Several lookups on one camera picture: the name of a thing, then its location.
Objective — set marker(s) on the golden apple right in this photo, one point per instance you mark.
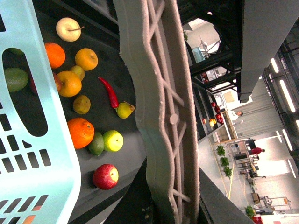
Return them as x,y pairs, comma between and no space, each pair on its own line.
86,59

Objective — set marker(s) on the red apple front edge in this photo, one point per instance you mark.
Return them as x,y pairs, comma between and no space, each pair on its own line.
105,177

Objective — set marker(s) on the white pear with stem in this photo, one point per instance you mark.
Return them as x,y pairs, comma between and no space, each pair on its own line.
68,29

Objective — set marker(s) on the bright green apple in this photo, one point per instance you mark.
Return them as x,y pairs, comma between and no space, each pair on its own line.
113,141

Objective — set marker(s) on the large orange front centre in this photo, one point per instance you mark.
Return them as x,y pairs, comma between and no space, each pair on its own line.
81,131

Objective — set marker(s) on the yellow green pear right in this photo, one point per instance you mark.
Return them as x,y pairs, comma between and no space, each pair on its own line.
124,110

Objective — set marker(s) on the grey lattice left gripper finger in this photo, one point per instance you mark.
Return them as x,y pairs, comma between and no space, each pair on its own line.
152,47

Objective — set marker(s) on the red chili pepper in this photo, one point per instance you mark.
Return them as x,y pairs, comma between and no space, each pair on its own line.
111,93

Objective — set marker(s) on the kiwi lower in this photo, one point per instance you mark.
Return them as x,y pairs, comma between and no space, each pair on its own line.
82,104

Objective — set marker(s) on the large light blue basket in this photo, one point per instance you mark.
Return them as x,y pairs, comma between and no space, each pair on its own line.
39,170

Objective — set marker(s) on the green avocado front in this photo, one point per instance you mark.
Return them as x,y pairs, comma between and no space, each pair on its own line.
96,146

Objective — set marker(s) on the small orange centre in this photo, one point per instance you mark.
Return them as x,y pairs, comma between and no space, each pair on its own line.
56,55

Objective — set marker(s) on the black front display tray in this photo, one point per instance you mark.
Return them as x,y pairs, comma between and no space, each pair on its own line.
129,201

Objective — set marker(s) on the green lime lower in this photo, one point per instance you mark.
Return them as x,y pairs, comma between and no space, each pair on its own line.
16,79

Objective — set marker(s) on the yellow orange apple centre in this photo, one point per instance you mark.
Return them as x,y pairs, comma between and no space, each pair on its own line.
70,84

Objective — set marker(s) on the kiwi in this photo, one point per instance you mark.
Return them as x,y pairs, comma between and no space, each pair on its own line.
82,104
79,71

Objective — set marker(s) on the kiwi upper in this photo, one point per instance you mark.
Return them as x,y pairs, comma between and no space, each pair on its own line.
79,71

